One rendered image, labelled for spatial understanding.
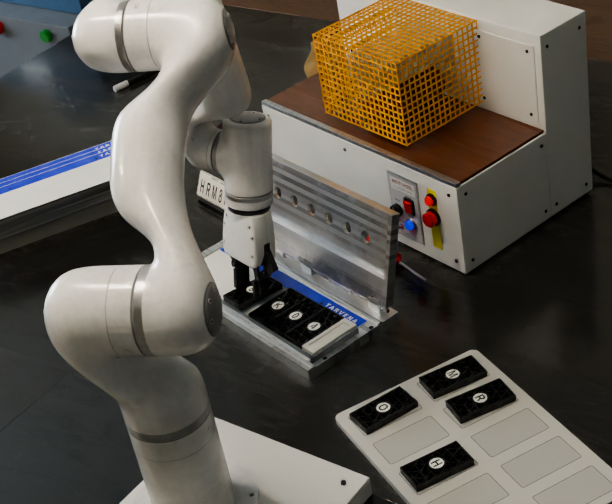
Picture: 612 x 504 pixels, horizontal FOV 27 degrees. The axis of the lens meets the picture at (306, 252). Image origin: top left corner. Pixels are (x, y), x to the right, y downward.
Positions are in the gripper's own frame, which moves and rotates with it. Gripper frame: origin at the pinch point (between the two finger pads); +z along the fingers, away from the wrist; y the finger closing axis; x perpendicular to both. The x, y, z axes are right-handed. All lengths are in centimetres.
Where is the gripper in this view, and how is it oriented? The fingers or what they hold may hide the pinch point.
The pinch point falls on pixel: (251, 282)
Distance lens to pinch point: 226.3
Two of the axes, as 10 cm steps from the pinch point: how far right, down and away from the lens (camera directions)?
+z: 0.0, 9.0, 4.5
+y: 6.3, 3.4, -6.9
